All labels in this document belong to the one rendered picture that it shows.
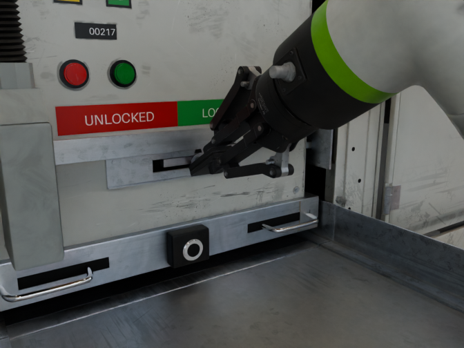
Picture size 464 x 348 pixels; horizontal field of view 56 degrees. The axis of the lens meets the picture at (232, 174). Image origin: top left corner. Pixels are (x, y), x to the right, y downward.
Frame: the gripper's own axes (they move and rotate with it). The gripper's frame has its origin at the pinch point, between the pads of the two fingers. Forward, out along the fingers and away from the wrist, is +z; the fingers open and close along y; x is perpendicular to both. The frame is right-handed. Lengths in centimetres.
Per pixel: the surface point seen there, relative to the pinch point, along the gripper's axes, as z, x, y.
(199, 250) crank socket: 9.8, 0.1, 10.1
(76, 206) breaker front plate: 9.4, -15.3, 0.9
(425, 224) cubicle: 12, 55, 17
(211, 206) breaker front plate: 10.9, 4.6, 4.1
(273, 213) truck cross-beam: 11.1, 15.7, 7.2
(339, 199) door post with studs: 7.3, 27.7, 7.8
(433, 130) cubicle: 0, 51, 0
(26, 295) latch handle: 9.1, -22.8, 10.2
